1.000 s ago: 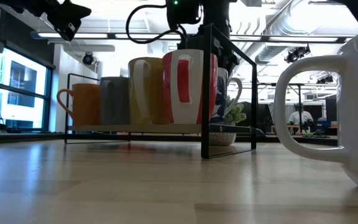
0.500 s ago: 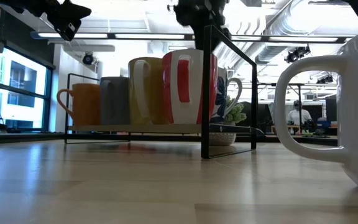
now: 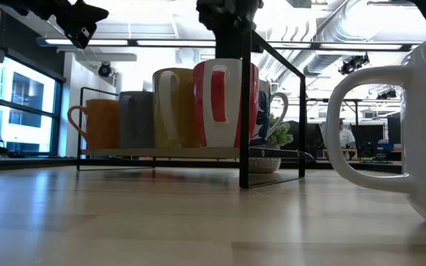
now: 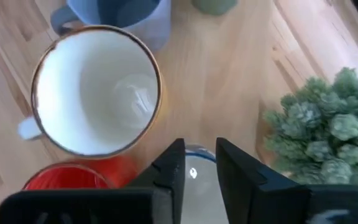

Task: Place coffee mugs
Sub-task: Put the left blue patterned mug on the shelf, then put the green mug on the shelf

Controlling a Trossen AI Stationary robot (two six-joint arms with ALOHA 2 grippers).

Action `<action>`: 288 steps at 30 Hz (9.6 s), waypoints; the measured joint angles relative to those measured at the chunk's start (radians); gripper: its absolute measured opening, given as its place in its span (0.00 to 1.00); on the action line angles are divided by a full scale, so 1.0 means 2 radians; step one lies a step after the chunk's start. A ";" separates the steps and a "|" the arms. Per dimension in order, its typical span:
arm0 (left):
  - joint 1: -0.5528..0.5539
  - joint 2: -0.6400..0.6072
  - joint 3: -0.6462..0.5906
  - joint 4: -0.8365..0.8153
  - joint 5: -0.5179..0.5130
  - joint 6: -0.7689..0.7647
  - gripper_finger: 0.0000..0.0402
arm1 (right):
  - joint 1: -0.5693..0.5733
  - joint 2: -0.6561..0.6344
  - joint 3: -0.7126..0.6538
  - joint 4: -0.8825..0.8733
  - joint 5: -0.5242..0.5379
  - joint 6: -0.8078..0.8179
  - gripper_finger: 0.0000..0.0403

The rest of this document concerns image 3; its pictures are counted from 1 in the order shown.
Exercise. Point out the black monitor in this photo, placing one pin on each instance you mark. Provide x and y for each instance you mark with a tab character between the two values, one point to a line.
394	131
368	133

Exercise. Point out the black background rig frame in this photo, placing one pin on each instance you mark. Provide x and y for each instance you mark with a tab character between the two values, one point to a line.
356	111

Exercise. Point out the black aluminium table frame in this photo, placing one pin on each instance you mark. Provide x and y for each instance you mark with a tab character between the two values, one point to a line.
198	163

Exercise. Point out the long linear light fixture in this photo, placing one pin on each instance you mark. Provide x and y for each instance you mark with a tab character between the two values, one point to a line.
176	43

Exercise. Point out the orange mug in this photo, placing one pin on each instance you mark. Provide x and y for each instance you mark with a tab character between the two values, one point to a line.
102	123

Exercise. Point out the blue plastic bin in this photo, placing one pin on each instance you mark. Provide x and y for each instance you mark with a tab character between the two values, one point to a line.
388	147

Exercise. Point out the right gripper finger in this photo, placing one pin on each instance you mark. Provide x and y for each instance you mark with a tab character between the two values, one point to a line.
236	44
222	44

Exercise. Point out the red and white mug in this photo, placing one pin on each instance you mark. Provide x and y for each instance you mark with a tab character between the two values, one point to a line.
231	122

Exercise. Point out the silver air duct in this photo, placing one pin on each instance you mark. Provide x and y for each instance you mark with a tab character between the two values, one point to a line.
320	63

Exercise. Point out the person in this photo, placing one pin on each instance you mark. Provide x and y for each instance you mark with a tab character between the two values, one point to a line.
346	138

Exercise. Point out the black dome camera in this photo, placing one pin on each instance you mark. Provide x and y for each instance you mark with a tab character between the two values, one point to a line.
104	69

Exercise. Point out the black spotlight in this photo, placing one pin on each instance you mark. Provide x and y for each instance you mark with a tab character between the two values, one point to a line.
383	95
351	65

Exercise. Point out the large glass window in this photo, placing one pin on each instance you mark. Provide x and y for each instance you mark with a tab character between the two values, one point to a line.
24	111

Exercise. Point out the grey mug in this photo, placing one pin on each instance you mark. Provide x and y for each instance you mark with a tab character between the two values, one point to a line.
137	122

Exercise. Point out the green succulent potted plant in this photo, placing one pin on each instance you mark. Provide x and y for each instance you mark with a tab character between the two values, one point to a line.
281	134

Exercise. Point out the grey-green mug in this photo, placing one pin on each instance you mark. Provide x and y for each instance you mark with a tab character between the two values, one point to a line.
263	114

